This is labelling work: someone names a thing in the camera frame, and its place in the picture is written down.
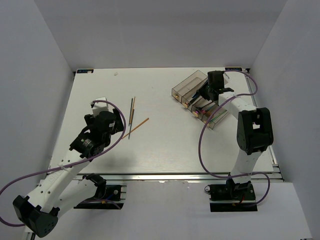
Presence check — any black spoon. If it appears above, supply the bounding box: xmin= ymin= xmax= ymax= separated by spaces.
xmin=199 ymin=102 xmax=213 ymax=111

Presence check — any black knife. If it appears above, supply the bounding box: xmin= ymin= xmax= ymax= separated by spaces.
xmin=188 ymin=94 xmax=200 ymax=105

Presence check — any iridescent fork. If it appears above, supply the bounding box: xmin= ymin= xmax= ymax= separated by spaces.
xmin=209 ymin=110 xmax=227 ymax=124

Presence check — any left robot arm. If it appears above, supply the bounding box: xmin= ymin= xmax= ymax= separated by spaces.
xmin=13 ymin=108 xmax=126 ymax=238

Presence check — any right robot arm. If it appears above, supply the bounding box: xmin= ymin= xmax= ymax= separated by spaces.
xmin=197 ymin=70 xmax=274 ymax=200

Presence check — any clear four-compartment organizer tray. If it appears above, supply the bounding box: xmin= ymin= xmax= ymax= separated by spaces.
xmin=171 ymin=70 xmax=228 ymax=129

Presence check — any orange chopstick upright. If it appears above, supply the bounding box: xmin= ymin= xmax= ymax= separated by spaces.
xmin=129 ymin=96 xmax=136 ymax=125

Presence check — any right blue label sticker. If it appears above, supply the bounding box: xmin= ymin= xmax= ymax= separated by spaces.
xmin=224 ymin=67 xmax=243 ymax=72

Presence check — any blue label sticker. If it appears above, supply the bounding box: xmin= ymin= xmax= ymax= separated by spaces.
xmin=76 ymin=69 xmax=94 ymax=74
xmin=224 ymin=67 xmax=243 ymax=72

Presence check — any orange chopstick diagonal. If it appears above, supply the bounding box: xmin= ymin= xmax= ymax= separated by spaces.
xmin=122 ymin=117 xmax=150 ymax=140

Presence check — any left blue label sticker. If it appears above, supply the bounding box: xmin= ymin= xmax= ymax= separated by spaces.
xmin=76 ymin=69 xmax=94 ymax=74

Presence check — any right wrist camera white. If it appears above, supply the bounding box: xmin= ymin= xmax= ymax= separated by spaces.
xmin=222 ymin=71 xmax=230 ymax=85

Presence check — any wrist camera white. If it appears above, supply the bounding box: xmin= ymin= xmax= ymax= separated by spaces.
xmin=222 ymin=71 xmax=230 ymax=85
xmin=90 ymin=97 xmax=109 ymax=117

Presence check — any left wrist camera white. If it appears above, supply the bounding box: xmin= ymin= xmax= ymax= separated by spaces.
xmin=90 ymin=97 xmax=109 ymax=117

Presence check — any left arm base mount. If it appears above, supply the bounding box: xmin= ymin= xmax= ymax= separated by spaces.
xmin=74 ymin=173 xmax=127 ymax=210

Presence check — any aluminium table rail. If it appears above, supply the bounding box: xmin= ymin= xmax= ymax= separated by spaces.
xmin=74 ymin=172 xmax=283 ymax=181

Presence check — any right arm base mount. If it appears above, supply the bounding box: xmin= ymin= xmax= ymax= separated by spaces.
xmin=204 ymin=179 xmax=258 ymax=213

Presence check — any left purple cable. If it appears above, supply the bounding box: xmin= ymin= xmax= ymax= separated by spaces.
xmin=0 ymin=99 xmax=127 ymax=227

